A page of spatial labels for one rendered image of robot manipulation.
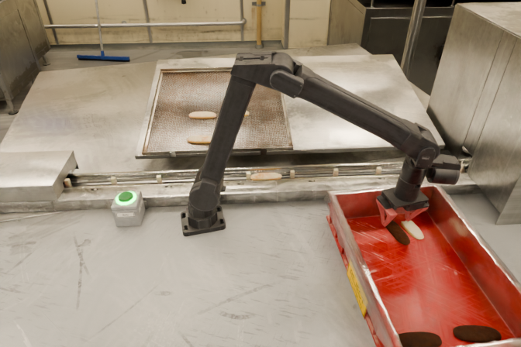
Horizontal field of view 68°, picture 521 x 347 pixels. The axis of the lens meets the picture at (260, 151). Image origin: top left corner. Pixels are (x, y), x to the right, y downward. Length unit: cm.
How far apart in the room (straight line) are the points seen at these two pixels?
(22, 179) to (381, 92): 128
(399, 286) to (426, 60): 230
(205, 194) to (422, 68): 240
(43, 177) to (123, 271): 39
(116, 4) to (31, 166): 378
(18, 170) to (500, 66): 140
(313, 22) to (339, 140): 335
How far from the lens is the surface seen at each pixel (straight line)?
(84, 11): 511
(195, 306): 97
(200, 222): 108
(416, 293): 103
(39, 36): 476
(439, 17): 305
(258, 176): 122
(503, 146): 124
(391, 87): 167
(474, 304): 107
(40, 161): 136
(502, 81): 125
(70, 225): 124
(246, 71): 81
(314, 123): 141
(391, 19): 292
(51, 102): 197
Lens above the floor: 161
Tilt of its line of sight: 34 degrees down
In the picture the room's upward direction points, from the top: straight up
